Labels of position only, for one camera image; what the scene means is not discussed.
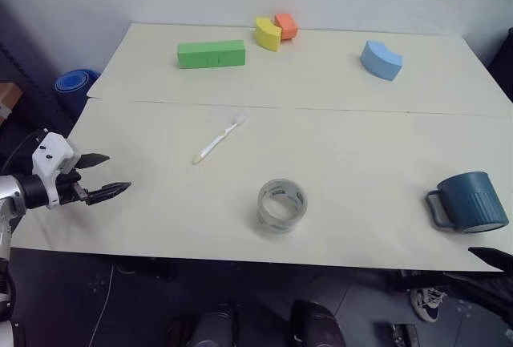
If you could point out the black white sneaker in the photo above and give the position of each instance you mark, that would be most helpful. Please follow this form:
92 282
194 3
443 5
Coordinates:
426 303

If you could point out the clear tape roll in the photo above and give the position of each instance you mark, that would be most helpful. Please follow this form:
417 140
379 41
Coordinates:
283 185

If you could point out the green rectangular foam block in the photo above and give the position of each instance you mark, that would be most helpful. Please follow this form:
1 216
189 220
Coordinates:
210 54

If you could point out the yellow curved foam block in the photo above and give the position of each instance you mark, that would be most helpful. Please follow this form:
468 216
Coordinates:
267 34

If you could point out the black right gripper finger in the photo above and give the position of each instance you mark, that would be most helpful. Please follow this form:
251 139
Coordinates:
492 258

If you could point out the dark teal plastic cup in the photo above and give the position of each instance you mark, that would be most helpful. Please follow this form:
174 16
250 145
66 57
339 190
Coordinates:
473 198

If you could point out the light blue curved foam block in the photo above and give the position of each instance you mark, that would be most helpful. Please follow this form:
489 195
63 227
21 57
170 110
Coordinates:
380 61

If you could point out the orange foam block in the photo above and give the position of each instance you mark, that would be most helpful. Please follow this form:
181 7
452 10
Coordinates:
289 26

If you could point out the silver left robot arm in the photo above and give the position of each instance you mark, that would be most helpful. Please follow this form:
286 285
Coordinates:
12 191

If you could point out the white yellow toothbrush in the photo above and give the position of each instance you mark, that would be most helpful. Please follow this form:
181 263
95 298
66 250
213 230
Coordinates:
218 138

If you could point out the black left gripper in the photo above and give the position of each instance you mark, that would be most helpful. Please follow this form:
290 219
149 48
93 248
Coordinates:
67 190

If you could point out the black rounded dark shape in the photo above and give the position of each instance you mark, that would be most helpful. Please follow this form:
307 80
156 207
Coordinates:
316 323

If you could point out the grey rounded dark shape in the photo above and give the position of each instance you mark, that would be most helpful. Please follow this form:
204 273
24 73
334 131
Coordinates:
214 325

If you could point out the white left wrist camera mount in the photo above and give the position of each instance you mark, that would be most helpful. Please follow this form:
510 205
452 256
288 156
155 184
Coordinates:
50 154

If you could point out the brown cardboard box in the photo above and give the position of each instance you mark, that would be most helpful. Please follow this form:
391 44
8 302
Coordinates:
8 96

